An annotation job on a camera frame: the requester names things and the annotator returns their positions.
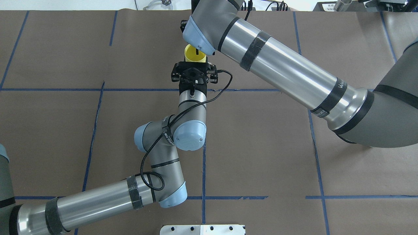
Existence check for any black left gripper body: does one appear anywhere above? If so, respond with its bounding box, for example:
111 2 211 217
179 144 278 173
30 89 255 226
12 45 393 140
171 61 218 95

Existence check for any yellow plastic cup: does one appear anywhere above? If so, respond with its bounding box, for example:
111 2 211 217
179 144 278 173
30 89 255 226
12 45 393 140
184 44 207 63

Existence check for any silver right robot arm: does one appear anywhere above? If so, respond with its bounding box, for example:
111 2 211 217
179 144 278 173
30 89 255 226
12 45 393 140
183 0 418 148

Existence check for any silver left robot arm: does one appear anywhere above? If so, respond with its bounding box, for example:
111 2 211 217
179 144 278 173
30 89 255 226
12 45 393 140
1 81 179 206

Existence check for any silver metal cup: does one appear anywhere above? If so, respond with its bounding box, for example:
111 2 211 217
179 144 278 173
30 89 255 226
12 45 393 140
333 0 352 12

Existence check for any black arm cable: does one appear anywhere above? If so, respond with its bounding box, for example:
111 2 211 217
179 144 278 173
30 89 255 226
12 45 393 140
140 70 233 191

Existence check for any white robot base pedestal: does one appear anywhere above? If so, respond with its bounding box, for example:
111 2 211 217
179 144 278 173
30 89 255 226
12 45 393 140
159 224 246 235

